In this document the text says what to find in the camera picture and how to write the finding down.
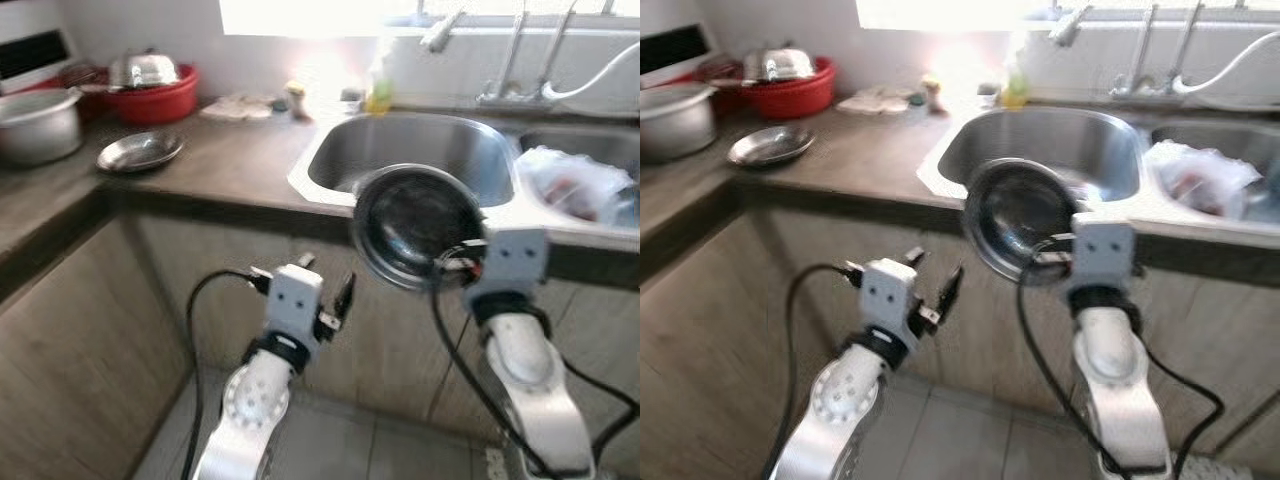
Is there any stainless steel double sink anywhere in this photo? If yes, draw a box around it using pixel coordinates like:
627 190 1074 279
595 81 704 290
288 108 641 251
917 105 1280 251

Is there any reddish brown wrapped item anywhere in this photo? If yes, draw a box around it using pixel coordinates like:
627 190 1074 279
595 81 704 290
1172 170 1226 211
545 175 601 216

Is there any clear plastic bag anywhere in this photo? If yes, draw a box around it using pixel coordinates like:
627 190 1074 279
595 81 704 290
515 145 641 229
1143 140 1266 221

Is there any white crumpled cloth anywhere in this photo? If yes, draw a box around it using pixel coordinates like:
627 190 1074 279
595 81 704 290
838 88 911 116
200 93 276 123

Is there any yellow dish soap pump bottle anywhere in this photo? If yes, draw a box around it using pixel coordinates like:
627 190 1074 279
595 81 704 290
365 45 394 116
1003 40 1031 109

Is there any chrome sink faucet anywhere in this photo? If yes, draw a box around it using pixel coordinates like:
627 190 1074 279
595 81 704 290
1110 0 1201 101
478 0 566 106

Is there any red plastic basin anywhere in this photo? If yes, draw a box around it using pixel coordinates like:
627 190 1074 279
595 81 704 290
100 62 201 126
738 58 837 121

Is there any wood grain base cabinet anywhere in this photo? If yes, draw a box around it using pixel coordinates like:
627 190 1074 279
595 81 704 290
0 190 641 480
640 190 1280 480

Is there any upturned stainless steel pot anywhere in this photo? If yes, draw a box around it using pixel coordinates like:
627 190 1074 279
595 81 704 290
108 50 183 91
742 45 819 84

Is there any grey faucet spray head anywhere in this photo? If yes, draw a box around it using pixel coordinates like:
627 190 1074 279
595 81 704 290
420 8 466 53
1050 5 1096 49

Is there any aluminium cooking pot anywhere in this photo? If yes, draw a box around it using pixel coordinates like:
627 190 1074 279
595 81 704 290
640 82 719 164
0 87 83 168

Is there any red plastic mesh tray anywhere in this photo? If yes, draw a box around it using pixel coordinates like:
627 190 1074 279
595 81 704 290
18 68 109 98
680 65 746 91

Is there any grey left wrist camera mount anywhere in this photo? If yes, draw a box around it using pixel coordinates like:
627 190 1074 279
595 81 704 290
862 258 921 341
265 265 326 346

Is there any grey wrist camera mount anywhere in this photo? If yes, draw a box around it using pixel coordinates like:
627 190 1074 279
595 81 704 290
862 258 921 341
265 265 326 346
1070 222 1138 291
483 228 549 296

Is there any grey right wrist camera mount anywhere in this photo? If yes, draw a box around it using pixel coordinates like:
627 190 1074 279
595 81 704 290
1070 222 1138 291
483 228 549 296

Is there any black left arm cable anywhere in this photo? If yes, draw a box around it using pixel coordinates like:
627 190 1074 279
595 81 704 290
183 266 273 480
772 262 866 480

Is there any white flexible hose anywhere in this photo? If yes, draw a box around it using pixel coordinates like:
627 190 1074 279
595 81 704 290
540 40 641 101
1172 30 1280 98

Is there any wire mesh strainer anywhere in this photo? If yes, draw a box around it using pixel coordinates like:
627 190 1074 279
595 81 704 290
700 58 746 86
62 62 109 89

